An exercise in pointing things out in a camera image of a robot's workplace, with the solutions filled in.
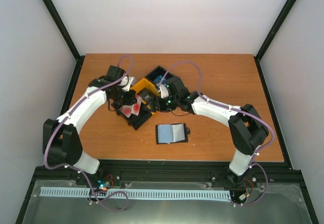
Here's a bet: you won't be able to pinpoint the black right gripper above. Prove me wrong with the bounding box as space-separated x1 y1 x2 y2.
143 96 179 113

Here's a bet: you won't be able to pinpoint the red white credit cards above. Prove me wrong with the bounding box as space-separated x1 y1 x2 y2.
119 95 142 118

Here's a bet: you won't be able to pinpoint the yellow bin with black cards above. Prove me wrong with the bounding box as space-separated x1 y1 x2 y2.
131 78 158 115

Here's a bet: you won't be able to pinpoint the black bin with red cards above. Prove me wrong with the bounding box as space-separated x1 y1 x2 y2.
111 101 153 130

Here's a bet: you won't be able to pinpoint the black bin with blue cards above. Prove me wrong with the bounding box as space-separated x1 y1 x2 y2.
145 66 174 86

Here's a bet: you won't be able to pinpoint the black card holder wallet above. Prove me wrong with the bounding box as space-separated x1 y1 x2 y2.
155 123 190 145

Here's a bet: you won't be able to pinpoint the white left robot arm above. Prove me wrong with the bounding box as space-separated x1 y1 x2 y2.
43 76 135 185

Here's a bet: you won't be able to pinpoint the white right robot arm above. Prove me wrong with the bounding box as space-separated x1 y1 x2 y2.
154 92 269 176

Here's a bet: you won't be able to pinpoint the blue cards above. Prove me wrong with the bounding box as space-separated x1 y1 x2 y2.
153 75 163 84

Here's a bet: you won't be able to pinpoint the black vip cards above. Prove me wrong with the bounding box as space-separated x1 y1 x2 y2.
139 91 154 103

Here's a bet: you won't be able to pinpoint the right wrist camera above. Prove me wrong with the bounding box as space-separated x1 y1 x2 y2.
155 84 169 99

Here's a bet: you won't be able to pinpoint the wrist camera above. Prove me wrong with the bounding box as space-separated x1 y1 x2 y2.
119 76 136 92
155 84 169 99

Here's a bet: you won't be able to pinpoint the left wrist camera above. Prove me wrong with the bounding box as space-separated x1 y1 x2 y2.
119 76 136 92

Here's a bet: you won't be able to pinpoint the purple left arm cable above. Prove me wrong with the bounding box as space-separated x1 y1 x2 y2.
43 55 134 212

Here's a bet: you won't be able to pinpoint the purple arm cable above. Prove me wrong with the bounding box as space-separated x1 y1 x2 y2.
160 61 276 207
43 55 134 212

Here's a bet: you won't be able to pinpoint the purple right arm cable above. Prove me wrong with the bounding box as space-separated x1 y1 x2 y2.
160 61 276 207

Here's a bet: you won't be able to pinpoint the black frame post left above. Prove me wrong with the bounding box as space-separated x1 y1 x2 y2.
31 0 82 61

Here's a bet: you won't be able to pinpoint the black frame post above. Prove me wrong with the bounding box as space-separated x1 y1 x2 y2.
31 0 82 61
255 0 308 61

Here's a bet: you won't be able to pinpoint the light blue cable duct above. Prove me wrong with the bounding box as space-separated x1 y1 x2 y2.
39 187 231 202

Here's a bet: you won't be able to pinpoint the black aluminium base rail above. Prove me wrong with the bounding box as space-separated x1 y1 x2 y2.
32 159 303 187

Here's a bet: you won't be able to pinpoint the black frame post right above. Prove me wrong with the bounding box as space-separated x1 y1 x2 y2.
255 0 308 61

